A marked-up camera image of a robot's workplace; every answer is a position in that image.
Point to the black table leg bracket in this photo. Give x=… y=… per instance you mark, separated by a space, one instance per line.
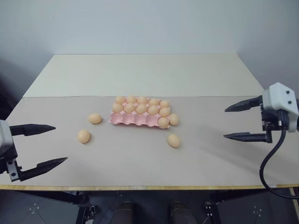
x=87 y=213
x=209 y=210

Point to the beige egg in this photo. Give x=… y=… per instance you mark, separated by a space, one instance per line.
x=83 y=136
x=164 y=103
x=129 y=108
x=120 y=100
x=153 y=110
x=163 y=122
x=131 y=99
x=117 y=108
x=154 y=102
x=164 y=112
x=174 y=119
x=141 y=109
x=95 y=118
x=173 y=140
x=142 y=100

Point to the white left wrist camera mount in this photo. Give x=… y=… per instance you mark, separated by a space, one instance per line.
x=5 y=134

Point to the pink egg tray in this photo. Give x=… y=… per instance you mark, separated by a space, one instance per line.
x=130 y=118

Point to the black table frame strut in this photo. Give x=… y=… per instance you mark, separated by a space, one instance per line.
x=58 y=197

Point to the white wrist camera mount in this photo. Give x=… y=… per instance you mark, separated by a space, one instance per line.
x=5 y=134
x=278 y=96

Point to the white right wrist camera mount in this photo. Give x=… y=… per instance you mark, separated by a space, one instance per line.
x=278 y=96

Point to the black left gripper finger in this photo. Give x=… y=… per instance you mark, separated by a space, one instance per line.
x=39 y=168
x=32 y=129

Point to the dark brown rounded shape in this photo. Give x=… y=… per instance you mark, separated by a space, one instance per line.
x=126 y=211

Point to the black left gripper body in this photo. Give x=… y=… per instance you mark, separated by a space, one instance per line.
x=12 y=155

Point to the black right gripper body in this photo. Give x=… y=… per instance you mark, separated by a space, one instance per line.
x=271 y=120

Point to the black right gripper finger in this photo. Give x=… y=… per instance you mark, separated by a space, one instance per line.
x=247 y=104
x=250 y=137

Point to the grey-beige table sheet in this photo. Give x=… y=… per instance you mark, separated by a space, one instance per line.
x=140 y=161

